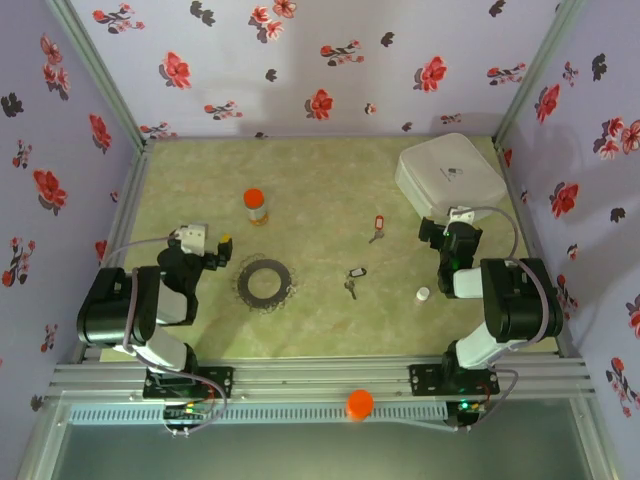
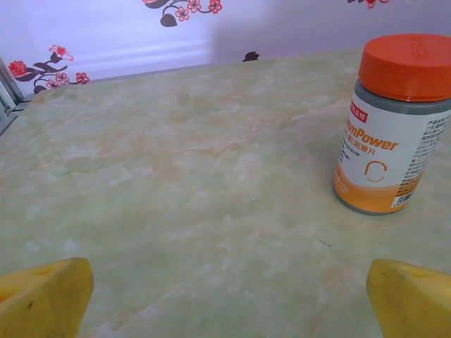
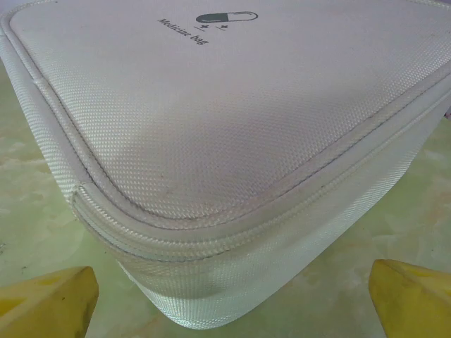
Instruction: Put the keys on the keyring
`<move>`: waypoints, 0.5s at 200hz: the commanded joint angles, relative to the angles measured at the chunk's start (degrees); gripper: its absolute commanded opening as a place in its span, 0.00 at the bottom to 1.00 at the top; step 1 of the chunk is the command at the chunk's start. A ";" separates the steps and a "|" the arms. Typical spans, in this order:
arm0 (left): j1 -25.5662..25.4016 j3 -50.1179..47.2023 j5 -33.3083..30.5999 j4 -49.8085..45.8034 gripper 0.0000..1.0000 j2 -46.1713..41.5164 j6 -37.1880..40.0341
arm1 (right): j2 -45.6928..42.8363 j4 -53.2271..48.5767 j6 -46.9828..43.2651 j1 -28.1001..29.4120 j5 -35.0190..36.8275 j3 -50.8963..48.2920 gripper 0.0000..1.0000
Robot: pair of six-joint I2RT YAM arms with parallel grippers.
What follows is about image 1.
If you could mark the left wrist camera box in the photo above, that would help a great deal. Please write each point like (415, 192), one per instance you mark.
(192, 239)

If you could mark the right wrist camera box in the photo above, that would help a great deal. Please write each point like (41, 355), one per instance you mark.
(461, 215)

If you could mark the white storage case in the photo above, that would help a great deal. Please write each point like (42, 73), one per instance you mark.
(445, 165)

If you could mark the orange round cap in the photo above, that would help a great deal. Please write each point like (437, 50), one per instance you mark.
(360, 404)

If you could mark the orange-capped pill bottle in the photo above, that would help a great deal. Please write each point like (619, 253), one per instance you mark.
(254, 199)

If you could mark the aluminium side rail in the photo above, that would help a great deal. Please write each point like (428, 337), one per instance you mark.
(127, 200)
(517, 200)

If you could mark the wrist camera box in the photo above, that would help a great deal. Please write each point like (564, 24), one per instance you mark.
(461, 215)
(192, 239)

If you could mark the key with red tag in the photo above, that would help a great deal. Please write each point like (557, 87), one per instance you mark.
(380, 221)

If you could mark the grey metal sheet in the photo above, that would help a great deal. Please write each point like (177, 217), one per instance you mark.
(320, 455)

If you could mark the green circuit board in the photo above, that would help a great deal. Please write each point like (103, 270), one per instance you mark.
(472, 407)
(187, 411)

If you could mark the key with black tag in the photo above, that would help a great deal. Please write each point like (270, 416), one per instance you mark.
(357, 272)

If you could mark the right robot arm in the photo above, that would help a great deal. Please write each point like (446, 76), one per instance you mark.
(520, 300)

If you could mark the wide aluminium base rail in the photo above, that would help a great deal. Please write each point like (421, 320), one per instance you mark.
(320, 380)

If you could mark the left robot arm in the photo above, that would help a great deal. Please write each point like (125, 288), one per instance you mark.
(105, 310)

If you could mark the aluminium corner post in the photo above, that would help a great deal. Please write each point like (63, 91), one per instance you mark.
(102, 75)
(533, 75)

